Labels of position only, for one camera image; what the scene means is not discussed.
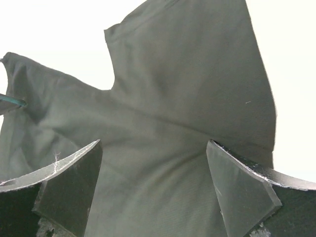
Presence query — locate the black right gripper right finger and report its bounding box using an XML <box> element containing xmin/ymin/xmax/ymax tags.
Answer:
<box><xmin>206</xmin><ymin>140</ymin><xmax>316</xmax><ymax>237</ymax></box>

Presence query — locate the black t-shirt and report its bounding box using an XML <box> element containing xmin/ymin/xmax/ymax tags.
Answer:
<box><xmin>0</xmin><ymin>0</ymin><xmax>276</xmax><ymax>237</ymax></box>

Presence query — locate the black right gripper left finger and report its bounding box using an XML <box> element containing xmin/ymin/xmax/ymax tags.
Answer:
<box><xmin>0</xmin><ymin>140</ymin><xmax>103</xmax><ymax>237</ymax></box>

